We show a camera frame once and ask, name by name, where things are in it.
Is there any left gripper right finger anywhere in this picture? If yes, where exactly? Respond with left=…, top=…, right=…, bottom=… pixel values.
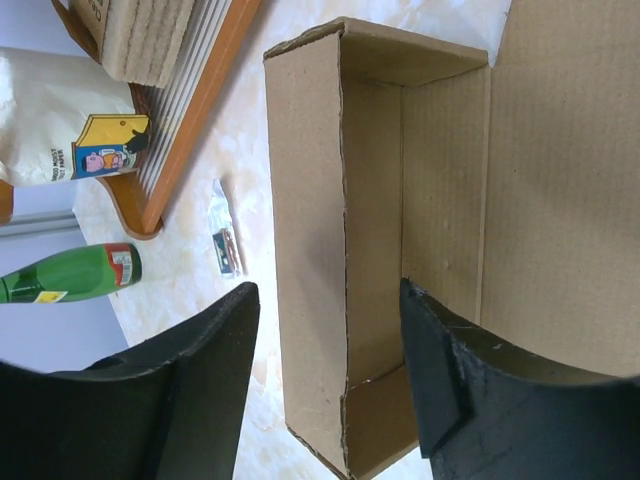
left=399, top=279, right=639, bottom=479

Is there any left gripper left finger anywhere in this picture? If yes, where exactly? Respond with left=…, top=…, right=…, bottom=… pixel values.
left=1, top=282, right=260, bottom=479

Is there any brown cardboard box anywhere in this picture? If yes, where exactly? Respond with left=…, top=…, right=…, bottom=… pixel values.
left=264, top=1, right=639, bottom=479

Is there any green glass bottle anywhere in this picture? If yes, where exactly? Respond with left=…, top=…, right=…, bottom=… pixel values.
left=1, top=243, right=143, bottom=304

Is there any small clear plastic packet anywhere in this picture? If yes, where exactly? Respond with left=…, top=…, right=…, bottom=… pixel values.
left=208, top=179, right=244, bottom=278

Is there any wooden three-tier shelf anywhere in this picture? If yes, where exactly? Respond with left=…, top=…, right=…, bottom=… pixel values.
left=0, top=0, right=264, bottom=242

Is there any small white flour bag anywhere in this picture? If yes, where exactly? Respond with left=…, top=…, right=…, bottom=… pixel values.
left=1, top=48, right=151, bottom=187

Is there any tan cardboard block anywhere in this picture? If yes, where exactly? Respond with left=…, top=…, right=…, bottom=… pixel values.
left=60, top=0, right=195, bottom=88

